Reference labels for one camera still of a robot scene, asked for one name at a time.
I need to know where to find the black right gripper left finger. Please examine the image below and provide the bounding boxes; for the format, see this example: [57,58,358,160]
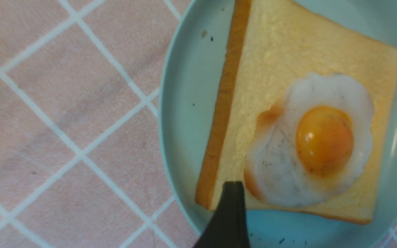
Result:
[194,182,250,248]

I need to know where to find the fried egg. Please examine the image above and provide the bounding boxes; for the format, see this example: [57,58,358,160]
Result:
[244,73,375,207]

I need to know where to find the toast slice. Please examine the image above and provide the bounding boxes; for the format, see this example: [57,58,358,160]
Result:
[195,0,397,225]

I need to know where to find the teal center plate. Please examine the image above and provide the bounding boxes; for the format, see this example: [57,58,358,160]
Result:
[159,0,397,248]

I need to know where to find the pink checkered tablecloth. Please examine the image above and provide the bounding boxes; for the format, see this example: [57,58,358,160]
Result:
[0,0,397,248]

